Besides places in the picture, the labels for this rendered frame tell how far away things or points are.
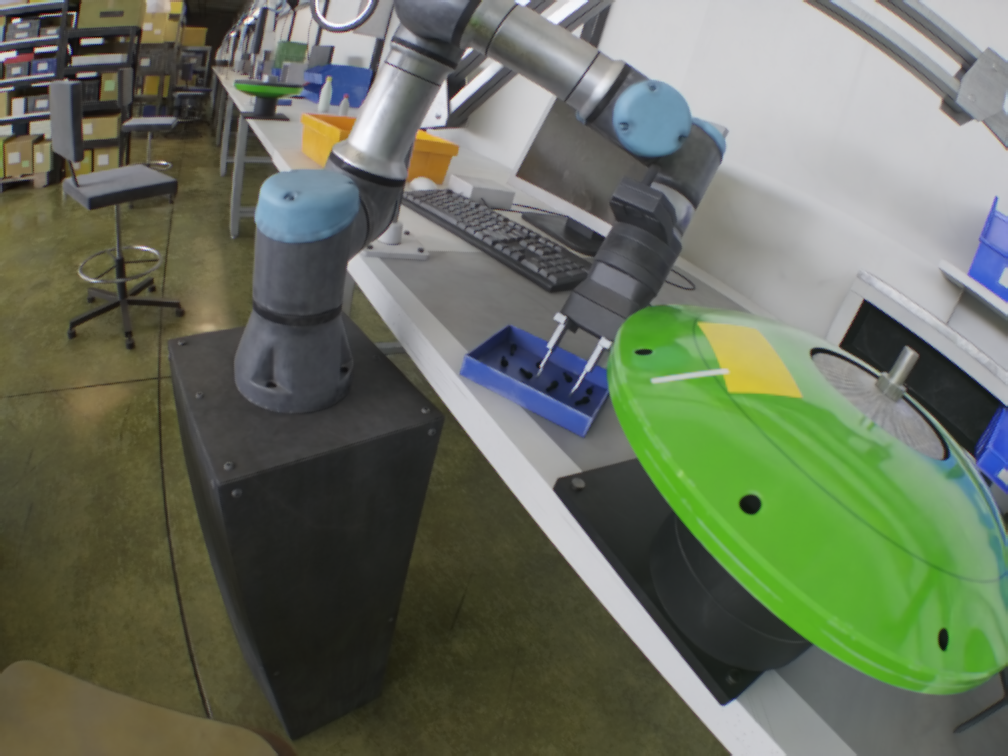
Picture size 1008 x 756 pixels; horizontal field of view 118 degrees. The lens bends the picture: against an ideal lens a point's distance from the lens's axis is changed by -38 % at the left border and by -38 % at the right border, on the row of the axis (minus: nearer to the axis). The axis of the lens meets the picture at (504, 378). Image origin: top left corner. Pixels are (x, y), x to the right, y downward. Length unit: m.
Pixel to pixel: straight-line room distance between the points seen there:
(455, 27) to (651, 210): 0.22
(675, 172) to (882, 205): 0.78
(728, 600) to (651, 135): 0.32
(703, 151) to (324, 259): 0.38
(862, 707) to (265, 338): 0.58
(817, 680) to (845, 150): 1.11
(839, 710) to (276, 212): 0.57
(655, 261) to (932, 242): 0.83
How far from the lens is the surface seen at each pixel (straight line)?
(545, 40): 0.41
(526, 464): 0.38
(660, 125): 0.40
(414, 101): 0.51
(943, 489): 0.25
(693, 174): 0.52
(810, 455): 0.20
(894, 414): 0.28
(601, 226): 1.00
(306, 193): 0.42
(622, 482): 0.39
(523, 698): 1.29
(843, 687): 0.41
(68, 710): 0.62
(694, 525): 0.18
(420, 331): 0.51
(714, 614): 0.30
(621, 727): 1.37
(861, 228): 1.23
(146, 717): 0.59
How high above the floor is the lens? 1.16
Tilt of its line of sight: 31 degrees down
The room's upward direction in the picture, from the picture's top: 18 degrees clockwise
